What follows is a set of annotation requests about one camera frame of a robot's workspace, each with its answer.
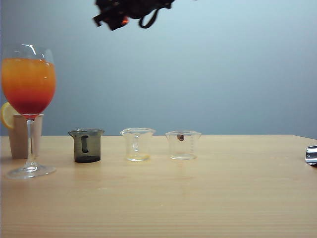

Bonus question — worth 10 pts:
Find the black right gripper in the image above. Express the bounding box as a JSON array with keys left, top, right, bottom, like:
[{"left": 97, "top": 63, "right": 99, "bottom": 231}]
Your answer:
[{"left": 93, "top": 0, "right": 176, "bottom": 32}]

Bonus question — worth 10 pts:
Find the smoky grey measuring cup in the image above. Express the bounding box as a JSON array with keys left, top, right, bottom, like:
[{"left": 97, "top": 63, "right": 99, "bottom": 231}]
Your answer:
[{"left": 68, "top": 128, "right": 105, "bottom": 164}]

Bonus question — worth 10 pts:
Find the wine glass with orange drink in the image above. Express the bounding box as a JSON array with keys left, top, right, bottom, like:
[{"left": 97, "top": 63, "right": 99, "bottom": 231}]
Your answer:
[{"left": 1, "top": 44, "right": 57, "bottom": 179}]

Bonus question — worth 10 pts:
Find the yellow lemon slice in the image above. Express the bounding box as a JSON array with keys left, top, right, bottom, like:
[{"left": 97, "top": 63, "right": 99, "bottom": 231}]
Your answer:
[{"left": 0, "top": 102, "right": 18, "bottom": 130}]

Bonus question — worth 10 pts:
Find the shiny silver metal object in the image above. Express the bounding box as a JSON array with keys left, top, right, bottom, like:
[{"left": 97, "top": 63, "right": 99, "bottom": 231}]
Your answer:
[{"left": 304, "top": 145, "right": 317, "bottom": 167}]

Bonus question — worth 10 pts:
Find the black cable loop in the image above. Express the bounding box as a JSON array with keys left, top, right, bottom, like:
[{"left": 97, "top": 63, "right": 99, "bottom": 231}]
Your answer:
[{"left": 138, "top": 8, "right": 159, "bottom": 29}]

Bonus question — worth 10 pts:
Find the clear glass-handled measuring cup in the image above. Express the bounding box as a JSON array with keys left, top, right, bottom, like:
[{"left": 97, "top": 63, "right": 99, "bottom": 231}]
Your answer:
[{"left": 119, "top": 127, "right": 156, "bottom": 162}]

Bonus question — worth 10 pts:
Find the clear wooden-handled measuring cup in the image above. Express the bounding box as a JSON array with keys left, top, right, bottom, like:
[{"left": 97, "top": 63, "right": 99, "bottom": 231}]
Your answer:
[{"left": 164, "top": 130, "right": 202, "bottom": 161}]

